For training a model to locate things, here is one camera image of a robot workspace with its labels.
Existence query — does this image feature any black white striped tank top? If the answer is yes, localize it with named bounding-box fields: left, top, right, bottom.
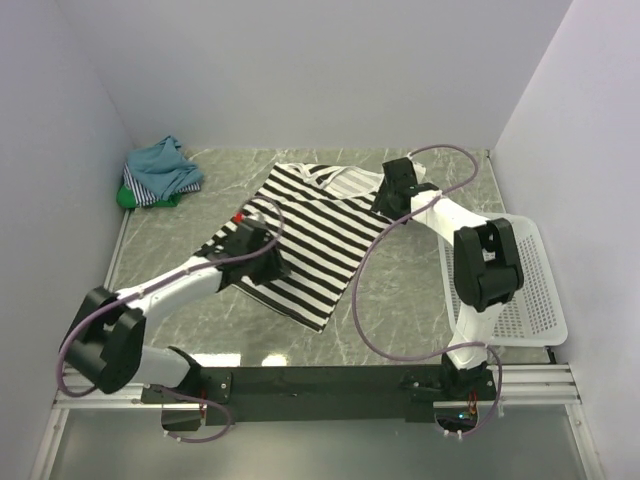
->
left=195, top=161, right=391, bottom=334

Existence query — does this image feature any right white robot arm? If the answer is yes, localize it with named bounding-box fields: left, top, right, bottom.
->
left=372, top=157, right=524, bottom=399

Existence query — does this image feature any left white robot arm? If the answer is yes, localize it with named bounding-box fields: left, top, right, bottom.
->
left=56, top=218, right=289, bottom=402

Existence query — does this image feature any teal folded tank top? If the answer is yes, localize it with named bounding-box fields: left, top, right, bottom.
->
left=126, top=135, right=204, bottom=200

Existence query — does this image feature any blue striped folded tank top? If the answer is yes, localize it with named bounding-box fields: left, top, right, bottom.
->
left=121, top=166, right=201, bottom=200

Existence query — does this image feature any green folded tank top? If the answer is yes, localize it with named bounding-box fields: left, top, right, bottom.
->
left=116, top=185, right=182, bottom=209

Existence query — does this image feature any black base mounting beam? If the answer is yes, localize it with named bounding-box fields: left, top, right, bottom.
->
left=140, top=364, right=501, bottom=430

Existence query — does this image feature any white plastic mesh basket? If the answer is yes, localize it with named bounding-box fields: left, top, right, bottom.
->
left=436, top=212, right=569, bottom=348

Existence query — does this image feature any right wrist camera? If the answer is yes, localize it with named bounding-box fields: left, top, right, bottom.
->
left=408, top=155, right=427, bottom=184

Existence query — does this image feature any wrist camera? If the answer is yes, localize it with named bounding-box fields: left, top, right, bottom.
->
left=408, top=155, right=427, bottom=184
left=232, top=212, right=268, bottom=230

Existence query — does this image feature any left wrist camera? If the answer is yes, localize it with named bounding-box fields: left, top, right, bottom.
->
left=232, top=212, right=268, bottom=230

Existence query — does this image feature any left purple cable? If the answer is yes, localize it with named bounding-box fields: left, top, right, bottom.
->
left=56, top=194, right=287, bottom=445

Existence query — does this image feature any purple cable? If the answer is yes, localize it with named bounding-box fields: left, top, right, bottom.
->
left=351, top=143, right=504, bottom=442
left=56, top=194, right=287, bottom=445

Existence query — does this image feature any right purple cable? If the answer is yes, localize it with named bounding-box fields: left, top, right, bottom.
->
left=351, top=143, right=504, bottom=442

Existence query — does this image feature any aluminium rail frame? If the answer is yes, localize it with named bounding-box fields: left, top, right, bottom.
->
left=29, top=211, right=604, bottom=479

